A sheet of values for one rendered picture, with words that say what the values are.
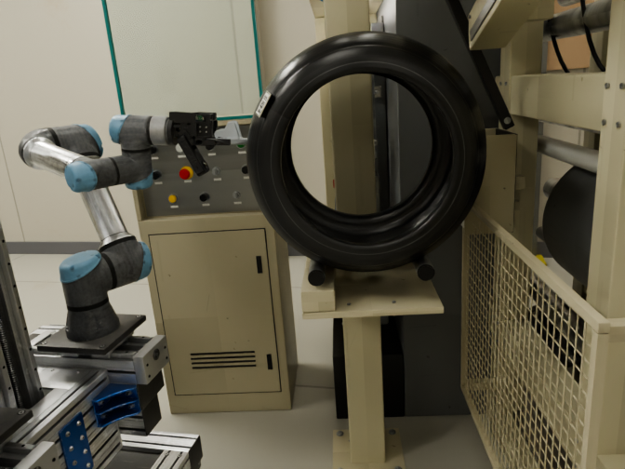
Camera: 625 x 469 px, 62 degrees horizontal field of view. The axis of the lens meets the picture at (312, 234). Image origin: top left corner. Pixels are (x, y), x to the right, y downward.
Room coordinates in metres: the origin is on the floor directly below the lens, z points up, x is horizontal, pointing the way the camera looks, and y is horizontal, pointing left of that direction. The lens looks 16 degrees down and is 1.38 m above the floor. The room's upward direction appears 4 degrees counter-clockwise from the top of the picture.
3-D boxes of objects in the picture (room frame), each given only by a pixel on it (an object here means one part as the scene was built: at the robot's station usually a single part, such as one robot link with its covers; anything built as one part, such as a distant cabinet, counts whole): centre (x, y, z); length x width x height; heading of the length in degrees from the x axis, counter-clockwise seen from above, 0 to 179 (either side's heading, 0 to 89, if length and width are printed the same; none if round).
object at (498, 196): (1.61, -0.55, 1.05); 0.20 x 0.15 x 0.30; 176
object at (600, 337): (1.16, -0.47, 0.65); 0.90 x 0.02 x 0.70; 176
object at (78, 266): (1.43, 0.67, 0.88); 0.13 x 0.12 x 0.14; 136
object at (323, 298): (1.42, -0.01, 0.84); 0.36 x 0.09 x 0.06; 176
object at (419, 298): (1.41, -0.15, 0.80); 0.37 x 0.36 x 0.02; 86
